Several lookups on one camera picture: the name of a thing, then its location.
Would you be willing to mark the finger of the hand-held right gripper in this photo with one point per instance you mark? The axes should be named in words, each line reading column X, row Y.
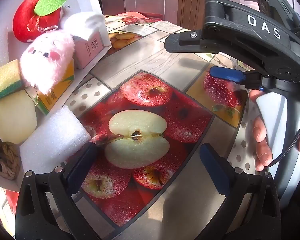
column 225, row 76
column 182, row 42

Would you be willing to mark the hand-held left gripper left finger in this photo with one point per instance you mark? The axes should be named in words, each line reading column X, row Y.
column 83, row 163

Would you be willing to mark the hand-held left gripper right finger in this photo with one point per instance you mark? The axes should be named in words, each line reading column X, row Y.
column 212, row 170

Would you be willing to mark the white foam block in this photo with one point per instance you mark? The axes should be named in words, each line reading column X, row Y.
column 52, row 135

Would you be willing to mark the person's right hand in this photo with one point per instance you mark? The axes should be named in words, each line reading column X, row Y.
column 262, row 147

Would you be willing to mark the fruit print tablecloth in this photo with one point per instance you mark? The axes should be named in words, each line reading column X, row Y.
column 150, row 57

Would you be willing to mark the yellow cardboard box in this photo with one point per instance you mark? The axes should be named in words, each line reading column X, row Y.
column 57, row 90

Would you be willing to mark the pale yellow round sponge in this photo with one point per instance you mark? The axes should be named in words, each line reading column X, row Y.
column 15, row 115

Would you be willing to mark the pink cardboard box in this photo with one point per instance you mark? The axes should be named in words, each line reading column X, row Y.
column 86, row 52

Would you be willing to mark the pink bunny plush toy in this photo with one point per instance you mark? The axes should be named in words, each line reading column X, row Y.
column 47, row 60

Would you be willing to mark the yellow and green sponge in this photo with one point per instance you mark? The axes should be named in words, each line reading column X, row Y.
column 5, row 77

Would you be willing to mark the white foam tray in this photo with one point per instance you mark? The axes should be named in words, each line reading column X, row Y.
column 0, row 47

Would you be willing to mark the red apple plush toy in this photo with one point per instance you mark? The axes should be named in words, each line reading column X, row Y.
column 27, row 17

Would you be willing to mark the brown wooden door frame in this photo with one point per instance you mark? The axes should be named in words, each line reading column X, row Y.
column 190, row 2

